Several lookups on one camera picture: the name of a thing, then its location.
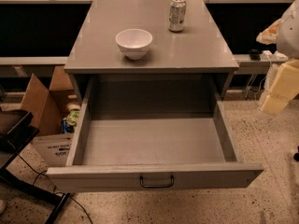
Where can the silver soda can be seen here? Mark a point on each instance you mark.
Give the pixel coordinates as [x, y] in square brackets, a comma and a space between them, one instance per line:
[177, 15]

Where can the blue item in box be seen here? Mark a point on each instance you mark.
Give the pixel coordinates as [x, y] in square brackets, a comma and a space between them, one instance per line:
[65, 127]

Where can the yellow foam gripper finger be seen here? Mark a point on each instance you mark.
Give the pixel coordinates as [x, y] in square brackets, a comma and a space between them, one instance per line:
[269, 35]
[280, 87]

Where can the white power strip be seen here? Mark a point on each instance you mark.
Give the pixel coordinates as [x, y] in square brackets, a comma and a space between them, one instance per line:
[267, 54]

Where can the grey top drawer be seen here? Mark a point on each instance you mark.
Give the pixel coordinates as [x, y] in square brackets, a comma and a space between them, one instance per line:
[153, 133]

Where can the black power adapter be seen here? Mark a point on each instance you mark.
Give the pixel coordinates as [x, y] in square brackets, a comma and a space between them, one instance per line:
[254, 54]

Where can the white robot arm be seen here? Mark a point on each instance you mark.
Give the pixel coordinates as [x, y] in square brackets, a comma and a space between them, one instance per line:
[288, 32]

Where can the white ceramic bowl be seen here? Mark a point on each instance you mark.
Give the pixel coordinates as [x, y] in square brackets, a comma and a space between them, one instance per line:
[134, 43]

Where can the grey drawer cabinet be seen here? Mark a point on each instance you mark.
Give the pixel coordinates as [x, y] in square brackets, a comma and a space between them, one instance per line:
[194, 64]

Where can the brown cardboard box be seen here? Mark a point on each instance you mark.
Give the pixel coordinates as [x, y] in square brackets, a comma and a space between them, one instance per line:
[49, 107]

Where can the green toy in box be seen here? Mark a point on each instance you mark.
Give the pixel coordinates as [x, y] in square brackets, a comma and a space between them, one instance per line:
[71, 118]

